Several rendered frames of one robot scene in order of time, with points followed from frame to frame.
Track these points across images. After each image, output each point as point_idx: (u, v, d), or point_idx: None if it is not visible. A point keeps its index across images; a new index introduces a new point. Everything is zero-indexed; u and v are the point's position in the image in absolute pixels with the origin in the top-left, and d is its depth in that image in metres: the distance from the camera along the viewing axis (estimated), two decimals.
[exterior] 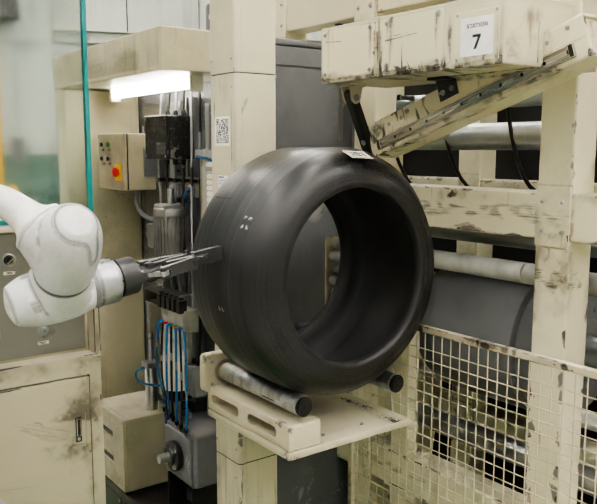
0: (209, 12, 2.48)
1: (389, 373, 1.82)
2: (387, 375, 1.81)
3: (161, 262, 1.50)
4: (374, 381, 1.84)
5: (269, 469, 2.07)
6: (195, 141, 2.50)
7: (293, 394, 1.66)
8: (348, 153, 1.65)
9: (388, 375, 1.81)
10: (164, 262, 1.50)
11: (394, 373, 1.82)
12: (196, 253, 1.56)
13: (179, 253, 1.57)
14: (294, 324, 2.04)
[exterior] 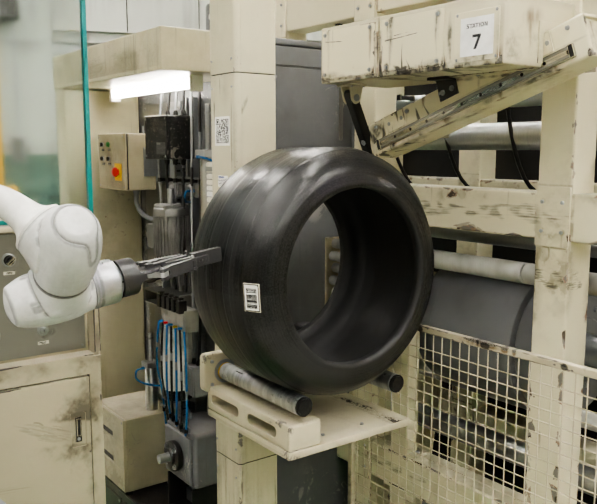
0: (209, 12, 2.48)
1: None
2: None
3: (161, 263, 1.50)
4: None
5: (269, 469, 2.07)
6: (195, 141, 2.50)
7: None
8: (251, 309, 1.54)
9: None
10: (164, 263, 1.50)
11: (394, 391, 1.82)
12: (196, 254, 1.56)
13: (179, 254, 1.57)
14: (294, 324, 2.04)
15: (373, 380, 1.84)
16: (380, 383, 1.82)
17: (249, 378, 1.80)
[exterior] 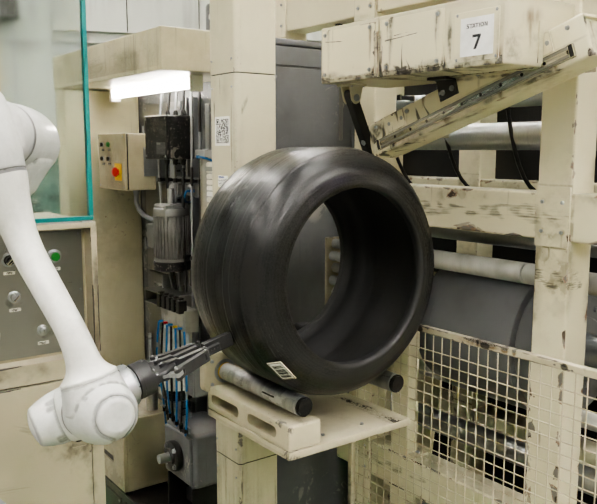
0: (209, 12, 2.48)
1: (385, 378, 1.81)
2: (384, 381, 1.81)
3: (174, 360, 1.54)
4: (377, 386, 1.85)
5: (269, 469, 2.07)
6: (195, 141, 2.50)
7: (296, 393, 1.67)
8: (287, 378, 1.62)
9: (385, 381, 1.81)
10: (177, 360, 1.55)
11: (389, 376, 1.81)
12: (207, 344, 1.60)
13: (191, 344, 1.62)
14: (294, 324, 2.04)
15: None
16: (392, 373, 1.85)
17: None
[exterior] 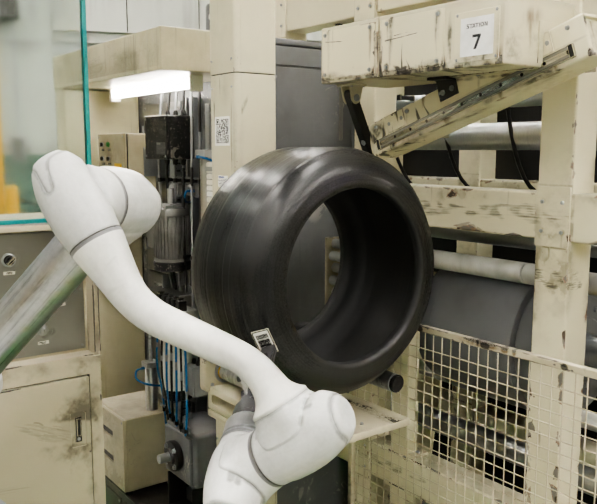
0: (209, 12, 2.48)
1: None
2: (397, 375, 1.83)
3: None
4: None
5: None
6: (195, 141, 2.50)
7: None
8: None
9: None
10: None
11: (400, 382, 1.83)
12: None
13: None
14: (294, 324, 2.04)
15: (378, 386, 1.86)
16: (385, 389, 1.84)
17: None
